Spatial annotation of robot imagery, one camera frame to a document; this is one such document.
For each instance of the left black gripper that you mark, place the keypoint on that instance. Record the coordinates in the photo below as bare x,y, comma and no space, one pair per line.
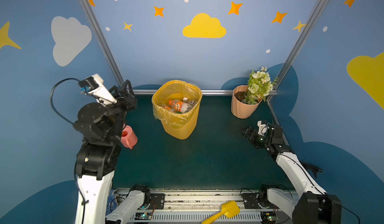
122,95

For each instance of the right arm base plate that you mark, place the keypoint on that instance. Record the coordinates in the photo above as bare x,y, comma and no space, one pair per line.
256,201

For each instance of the left green circuit board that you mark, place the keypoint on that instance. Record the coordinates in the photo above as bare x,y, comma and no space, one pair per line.
143,217

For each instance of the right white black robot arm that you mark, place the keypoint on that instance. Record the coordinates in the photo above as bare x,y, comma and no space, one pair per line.
313,205

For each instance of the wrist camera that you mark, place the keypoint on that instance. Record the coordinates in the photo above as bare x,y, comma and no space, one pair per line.
263,127
94,86

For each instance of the yellow mesh waste bin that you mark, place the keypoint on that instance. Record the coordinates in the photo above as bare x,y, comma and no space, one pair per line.
181,133

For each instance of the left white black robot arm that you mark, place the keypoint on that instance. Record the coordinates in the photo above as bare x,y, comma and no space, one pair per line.
94,171

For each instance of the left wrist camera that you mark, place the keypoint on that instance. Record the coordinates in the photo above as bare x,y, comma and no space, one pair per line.
94,86

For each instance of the clear bottle orange label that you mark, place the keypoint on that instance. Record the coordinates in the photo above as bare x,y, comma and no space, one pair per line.
167,107
180,106

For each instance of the right green circuit board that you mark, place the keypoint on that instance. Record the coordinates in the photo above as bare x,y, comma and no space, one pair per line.
269,218

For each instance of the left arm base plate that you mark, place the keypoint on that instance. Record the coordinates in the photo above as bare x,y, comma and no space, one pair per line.
157,201

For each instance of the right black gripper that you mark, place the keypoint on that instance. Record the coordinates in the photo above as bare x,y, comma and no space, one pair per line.
253,136

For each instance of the blue dotted work glove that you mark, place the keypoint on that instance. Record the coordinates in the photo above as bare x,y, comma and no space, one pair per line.
112,202

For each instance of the yellow plastic bin liner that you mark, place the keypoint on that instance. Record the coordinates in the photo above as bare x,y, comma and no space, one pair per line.
171,90

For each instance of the water bottle blue label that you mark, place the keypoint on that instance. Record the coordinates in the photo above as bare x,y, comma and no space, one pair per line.
191,102

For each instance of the pink watering can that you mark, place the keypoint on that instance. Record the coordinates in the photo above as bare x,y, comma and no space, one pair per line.
129,138

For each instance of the green circuit board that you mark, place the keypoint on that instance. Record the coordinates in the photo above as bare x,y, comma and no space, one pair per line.
269,218
143,217

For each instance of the yellow toy shovel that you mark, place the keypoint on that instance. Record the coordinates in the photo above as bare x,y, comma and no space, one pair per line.
228,209

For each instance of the ribbed terracotta flower pot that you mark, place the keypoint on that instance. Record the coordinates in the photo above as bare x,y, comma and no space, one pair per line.
239,109

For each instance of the white green artificial flowers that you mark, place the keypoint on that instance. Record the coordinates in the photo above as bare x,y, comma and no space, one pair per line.
259,87

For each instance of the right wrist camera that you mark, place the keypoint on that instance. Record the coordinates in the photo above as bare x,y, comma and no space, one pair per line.
263,127

